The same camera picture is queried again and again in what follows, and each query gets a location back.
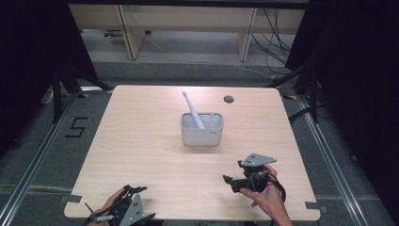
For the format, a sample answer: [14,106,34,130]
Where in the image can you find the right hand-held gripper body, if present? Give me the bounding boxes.
[236,153,279,193]

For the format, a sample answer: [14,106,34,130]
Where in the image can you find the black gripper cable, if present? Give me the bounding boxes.
[265,174,287,203]

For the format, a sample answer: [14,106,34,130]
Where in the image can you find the grey tape piece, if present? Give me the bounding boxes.
[304,201,329,215]
[59,194,84,204]

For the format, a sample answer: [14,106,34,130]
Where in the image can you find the white electric toothbrush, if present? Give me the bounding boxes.
[182,90,207,131]

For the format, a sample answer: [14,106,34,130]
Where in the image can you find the person's right hand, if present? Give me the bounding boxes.
[239,165,286,218]

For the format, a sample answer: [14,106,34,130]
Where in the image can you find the coiled white cable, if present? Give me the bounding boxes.
[40,89,56,105]

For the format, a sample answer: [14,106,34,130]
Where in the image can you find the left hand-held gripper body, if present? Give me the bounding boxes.
[84,187,147,226]

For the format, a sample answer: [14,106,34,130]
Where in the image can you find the light wooden bench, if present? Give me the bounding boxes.
[69,3,307,62]

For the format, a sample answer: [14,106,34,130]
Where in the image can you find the black hanging cables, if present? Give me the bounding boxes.
[249,8,296,75]

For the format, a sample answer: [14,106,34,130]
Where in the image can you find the thin white floor cable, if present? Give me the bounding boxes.
[143,32,275,80]

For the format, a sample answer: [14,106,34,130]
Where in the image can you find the black tape floor mark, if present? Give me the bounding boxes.
[65,116,89,138]

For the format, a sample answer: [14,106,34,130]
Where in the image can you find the metal floor rail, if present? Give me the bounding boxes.
[295,93,369,226]
[0,90,80,222]

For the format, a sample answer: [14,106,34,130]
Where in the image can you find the dark curtain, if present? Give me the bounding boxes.
[284,0,399,220]
[0,0,99,158]

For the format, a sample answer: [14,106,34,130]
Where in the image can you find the white toothbrush holder box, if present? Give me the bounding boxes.
[180,112,225,147]

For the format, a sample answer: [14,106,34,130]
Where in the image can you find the black metal stand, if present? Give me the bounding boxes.
[265,61,322,124]
[51,61,111,124]

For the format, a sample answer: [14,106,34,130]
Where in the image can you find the person's left hand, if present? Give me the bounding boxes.
[88,187,127,226]

